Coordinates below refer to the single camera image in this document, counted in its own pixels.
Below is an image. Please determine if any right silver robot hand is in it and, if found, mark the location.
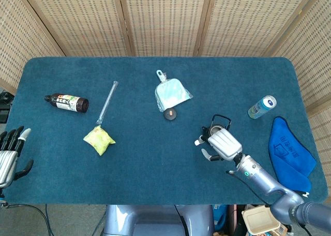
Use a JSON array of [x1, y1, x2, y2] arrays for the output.
[[194, 129, 243, 161]]

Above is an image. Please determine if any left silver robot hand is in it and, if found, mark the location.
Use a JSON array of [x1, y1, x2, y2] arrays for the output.
[[0, 126, 34, 189]]

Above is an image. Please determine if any black cast iron teapot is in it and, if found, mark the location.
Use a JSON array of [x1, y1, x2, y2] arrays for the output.
[[201, 114, 232, 141]]

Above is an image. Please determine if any small black round lid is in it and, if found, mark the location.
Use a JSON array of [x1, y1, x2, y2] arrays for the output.
[[163, 108, 178, 122]]

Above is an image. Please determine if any light blue plastic dustpan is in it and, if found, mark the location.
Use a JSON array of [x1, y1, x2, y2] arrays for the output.
[[154, 69, 194, 112]]

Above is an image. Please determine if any yellow snack packet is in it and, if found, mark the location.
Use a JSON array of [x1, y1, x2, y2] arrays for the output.
[[83, 125, 116, 156]]

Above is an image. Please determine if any black equipment beside table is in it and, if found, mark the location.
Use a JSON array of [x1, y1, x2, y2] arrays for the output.
[[0, 90, 13, 123]]

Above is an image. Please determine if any light blue drink can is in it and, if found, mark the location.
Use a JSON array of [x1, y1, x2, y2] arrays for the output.
[[248, 95, 277, 120]]

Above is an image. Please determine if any blue microfiber cloth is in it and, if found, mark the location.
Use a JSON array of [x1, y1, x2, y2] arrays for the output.
[[268, 116, 318, 198]]

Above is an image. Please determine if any blue package under table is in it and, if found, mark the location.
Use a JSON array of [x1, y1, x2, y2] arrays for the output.
[[212, 204, 228, 231]]

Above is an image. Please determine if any beige takeaway box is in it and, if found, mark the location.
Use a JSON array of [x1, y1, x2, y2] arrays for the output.
[[241, 204, 281, 236]]

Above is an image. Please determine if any brown bottle with label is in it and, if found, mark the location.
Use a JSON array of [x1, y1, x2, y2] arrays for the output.
[[44, 93, 89, 114]]

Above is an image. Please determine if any teal carpet table mat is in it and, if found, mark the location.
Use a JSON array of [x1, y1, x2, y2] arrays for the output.
[[4, 56, 329, 205]]

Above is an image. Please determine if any grey robot torso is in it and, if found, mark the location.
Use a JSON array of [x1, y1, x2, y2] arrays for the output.
[[103, 204, 215, 236]]

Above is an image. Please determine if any clear tube in plastic sleeve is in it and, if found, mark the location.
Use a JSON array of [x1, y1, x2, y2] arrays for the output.
[[96, 81, 119, 125]]

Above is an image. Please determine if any woven bamboo folding screen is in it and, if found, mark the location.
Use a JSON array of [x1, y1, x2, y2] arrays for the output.
[[0, 0, 331, 169]]

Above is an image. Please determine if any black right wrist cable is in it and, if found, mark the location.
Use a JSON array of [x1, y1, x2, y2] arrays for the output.
[[226, 170, 271, 207]]

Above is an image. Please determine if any black floor cable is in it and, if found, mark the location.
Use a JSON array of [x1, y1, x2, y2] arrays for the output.
[[4, 203, 55, 236]]

